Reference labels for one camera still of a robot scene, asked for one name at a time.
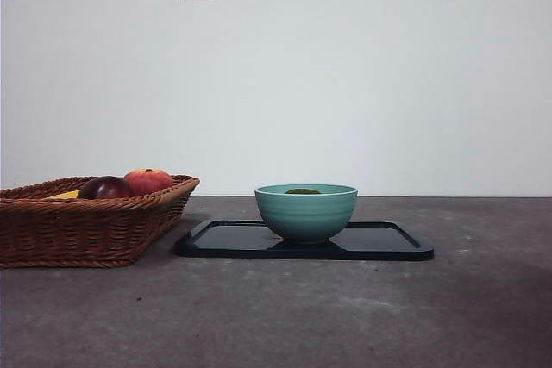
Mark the red apple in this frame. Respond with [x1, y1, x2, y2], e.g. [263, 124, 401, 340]
[123, 167, 174, 196]

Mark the teal ceramic bowl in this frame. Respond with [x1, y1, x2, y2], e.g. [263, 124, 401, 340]
[254, 184, 359, 245]

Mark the dark red plum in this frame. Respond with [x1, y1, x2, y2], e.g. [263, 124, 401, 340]
[76, 175, 134, 200]

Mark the brown wicker basket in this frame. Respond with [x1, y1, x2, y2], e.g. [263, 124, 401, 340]
[0, 174, 201, 269]

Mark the dark rectangular tray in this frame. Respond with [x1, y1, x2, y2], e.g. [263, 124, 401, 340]
[174, 219, 436, 262]

